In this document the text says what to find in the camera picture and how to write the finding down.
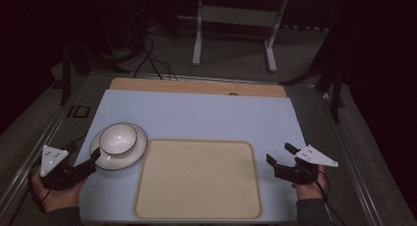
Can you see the white plate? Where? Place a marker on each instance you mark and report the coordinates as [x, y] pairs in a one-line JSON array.
[[139, 150]]

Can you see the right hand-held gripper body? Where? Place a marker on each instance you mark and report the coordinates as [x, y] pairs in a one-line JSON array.
[[317, 156]]

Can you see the white bowl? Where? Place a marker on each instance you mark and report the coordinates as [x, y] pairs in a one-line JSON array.
[[118, 140]]

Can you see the light blue table mat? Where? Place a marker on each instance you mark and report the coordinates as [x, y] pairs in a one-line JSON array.
[[203, 116]]

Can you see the white metal table frame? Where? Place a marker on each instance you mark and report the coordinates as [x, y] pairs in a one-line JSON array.
[[236, 15]]

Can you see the metal floor rail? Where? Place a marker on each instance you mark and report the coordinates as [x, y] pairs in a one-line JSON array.
[[29, 160], [355, 167]]

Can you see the person's left hand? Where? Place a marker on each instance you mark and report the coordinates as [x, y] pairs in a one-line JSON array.
[[60, 198]]

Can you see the beige tray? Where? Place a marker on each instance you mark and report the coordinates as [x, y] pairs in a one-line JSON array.
[[198, 180]]

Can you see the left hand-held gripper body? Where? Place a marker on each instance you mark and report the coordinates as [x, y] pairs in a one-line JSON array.
[[53, 158]]

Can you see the person's right hand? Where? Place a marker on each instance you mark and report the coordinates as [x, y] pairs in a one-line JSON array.
[[309, 190]]

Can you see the black metal stand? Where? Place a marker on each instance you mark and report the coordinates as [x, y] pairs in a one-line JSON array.
[[335, 88], [67, 75]]

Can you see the black rectangular floor frame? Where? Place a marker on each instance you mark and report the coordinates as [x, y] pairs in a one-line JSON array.
[[78, 111]]

